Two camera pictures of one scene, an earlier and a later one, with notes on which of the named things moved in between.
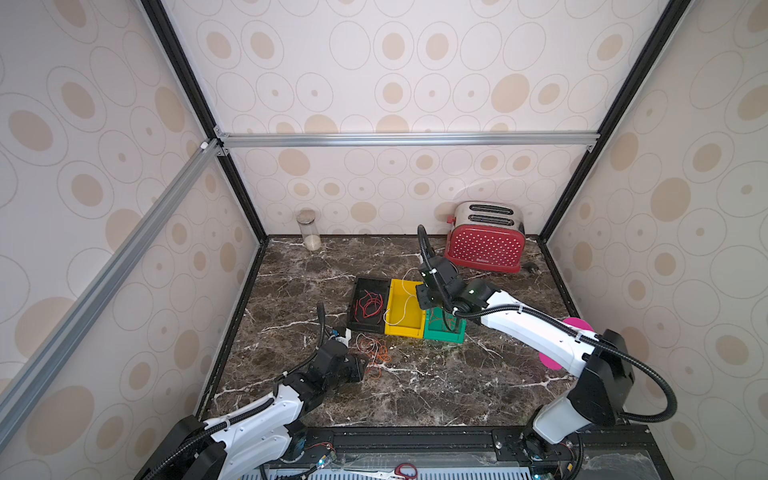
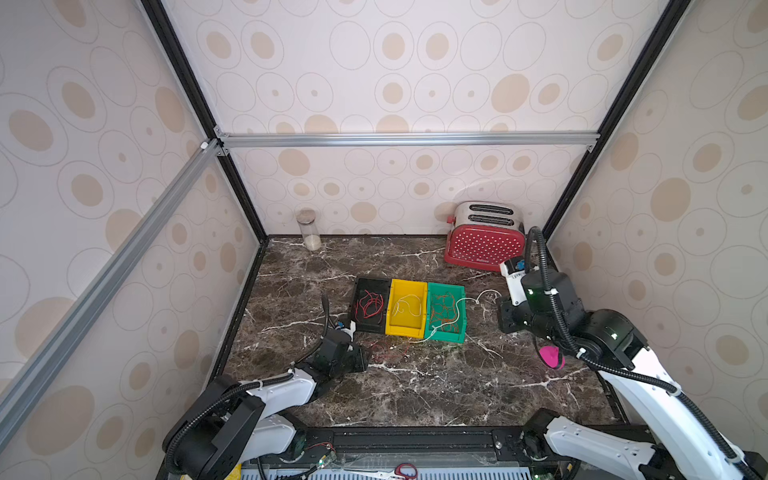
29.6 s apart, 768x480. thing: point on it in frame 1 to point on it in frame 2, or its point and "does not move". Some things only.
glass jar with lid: x=306 y=219 does not move
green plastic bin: x=442 y=326 does not move
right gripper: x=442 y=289 to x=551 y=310
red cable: x=369 y=305 does not move
